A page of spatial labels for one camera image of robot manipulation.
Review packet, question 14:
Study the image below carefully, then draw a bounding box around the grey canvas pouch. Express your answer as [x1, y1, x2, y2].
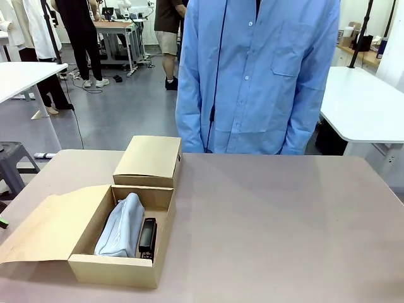
[93, 192, 146, 258]

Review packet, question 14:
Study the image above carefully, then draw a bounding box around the white table with angled corner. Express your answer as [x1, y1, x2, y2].
[318, 66, 404, 190]

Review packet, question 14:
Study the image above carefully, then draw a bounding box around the white table with round corner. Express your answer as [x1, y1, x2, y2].
[0, 62, 69, 152]

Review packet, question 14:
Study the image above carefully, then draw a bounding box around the floor cable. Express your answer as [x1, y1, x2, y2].
[69, 71, 104, 94]

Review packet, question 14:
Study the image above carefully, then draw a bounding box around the grey metal stool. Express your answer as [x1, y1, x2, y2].
[0, 141, 40, 196]

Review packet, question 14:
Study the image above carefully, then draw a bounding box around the small cardboard box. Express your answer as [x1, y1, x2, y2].
[112, 135, 184, 189]

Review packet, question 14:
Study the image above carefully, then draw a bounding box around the person in blue shirt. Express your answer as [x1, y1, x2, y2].
[175, 0, 342, 155]

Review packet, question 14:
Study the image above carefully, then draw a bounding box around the open cardboard box on shelf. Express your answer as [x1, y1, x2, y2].
[342, 21, 362, 47]

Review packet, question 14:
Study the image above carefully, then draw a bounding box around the person in white coat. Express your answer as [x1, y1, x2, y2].
[0, 0, 75, 115]

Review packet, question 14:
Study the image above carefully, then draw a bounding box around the black stapler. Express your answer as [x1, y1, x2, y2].
[138, 217, 158, 263]

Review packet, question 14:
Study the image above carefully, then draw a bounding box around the person in beige shorts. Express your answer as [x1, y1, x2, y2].
[153, 0, 190, 91]

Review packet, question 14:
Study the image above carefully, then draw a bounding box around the large cardboard box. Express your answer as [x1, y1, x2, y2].
[0, 184, 177, 290]

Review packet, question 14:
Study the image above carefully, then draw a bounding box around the black tripod pole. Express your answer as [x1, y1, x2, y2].
[40, 0, 64, 66]
[347, 0, 375, 69]

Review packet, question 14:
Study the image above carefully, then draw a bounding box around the person in black clothes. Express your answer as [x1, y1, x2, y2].
[55, 0, 110, 88]

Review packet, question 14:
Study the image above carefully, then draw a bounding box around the background work desk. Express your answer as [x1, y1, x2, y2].
[93, 17, 149, 76]

